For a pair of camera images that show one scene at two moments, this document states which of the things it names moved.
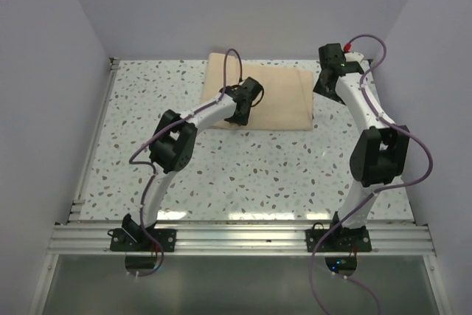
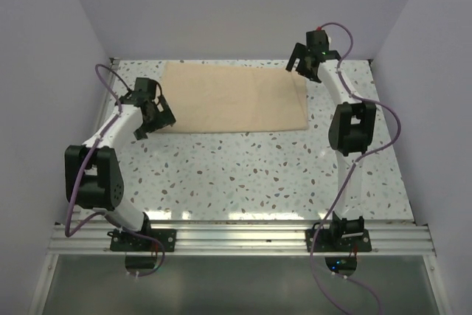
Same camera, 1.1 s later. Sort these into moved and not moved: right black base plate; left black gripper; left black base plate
Moved: left black gripper
Not moved: left black base plate; right black base plate
